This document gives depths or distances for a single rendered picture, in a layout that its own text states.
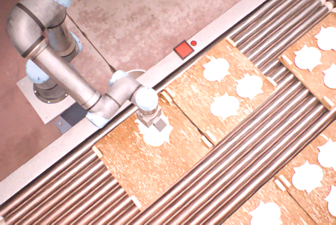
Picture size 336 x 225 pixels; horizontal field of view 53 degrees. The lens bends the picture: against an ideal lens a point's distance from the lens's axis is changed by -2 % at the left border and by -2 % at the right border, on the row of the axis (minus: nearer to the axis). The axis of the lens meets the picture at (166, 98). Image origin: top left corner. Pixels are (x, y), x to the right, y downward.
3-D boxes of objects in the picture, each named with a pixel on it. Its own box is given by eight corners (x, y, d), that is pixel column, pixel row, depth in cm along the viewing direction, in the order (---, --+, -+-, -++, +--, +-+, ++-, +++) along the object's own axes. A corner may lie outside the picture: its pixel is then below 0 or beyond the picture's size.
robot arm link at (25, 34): (-13, 27, 98) (105, 132, 116) (15, 2, 101) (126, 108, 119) (-12, 31, 108) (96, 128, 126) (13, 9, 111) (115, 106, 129)
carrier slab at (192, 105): (162, 90, 159) (162, 89, 157) (225, 38, 167) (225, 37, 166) (214, 146, 151) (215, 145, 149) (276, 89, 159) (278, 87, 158)
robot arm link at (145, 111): (143, 80, 119) (162, 94, 117) (145, 90, 129) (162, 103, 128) (129, 97, 117) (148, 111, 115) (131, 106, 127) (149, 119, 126)
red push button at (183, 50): (175, 50, 166) (175, 48, 164) (184, 43, 167) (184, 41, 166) (183, 58, 164) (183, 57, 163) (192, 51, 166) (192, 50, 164)
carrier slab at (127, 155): (91, 147, 150) (91, 147, 149) (162, 91, 159) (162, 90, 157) (141, 211, 142) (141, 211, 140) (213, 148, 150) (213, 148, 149)
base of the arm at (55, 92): (30, 85, 162) (23, 78, 153) (54, 64, 166) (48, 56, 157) (51, 106, 159) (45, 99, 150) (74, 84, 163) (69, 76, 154)
